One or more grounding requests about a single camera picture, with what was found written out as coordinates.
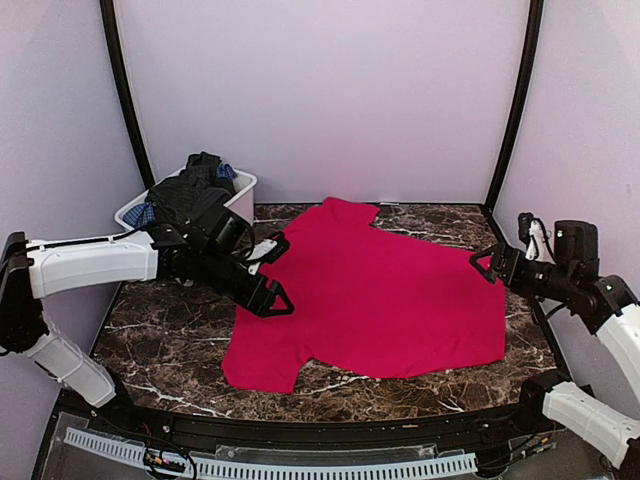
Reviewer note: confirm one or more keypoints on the white slotted cable duct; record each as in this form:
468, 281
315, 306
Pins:
255, 463

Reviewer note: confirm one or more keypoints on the black frame post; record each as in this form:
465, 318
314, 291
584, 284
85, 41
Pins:
123, 90
516, 111

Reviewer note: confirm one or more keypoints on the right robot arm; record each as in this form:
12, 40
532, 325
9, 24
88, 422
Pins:
609, 311

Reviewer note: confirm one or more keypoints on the black striped garment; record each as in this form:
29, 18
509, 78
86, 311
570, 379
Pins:
182, 199

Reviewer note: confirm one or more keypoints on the black frame post left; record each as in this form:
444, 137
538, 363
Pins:
123, 90

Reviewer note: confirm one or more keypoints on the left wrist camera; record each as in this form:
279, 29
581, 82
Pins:
220, 229

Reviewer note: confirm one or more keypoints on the red t-shirt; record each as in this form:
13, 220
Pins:
375, 303

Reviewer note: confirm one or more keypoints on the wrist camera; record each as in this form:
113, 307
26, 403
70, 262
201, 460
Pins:
220, 229
575, 240

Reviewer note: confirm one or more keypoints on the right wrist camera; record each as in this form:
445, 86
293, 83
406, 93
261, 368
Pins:
575, 240

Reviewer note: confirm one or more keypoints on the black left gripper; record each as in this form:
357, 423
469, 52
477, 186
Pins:
260, 304

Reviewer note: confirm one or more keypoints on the blue checkered garment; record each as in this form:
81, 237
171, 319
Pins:
140, 215

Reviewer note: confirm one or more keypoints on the black front rail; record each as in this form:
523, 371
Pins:
346, 414

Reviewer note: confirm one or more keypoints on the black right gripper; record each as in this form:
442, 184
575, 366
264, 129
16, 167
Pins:
501, 252

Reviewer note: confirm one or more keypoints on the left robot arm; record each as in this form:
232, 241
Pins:
34, 270

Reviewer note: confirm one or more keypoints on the white plastic laundry bin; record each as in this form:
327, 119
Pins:
242, 203

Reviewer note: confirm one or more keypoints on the black frame post right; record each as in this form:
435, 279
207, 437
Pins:
516, 111

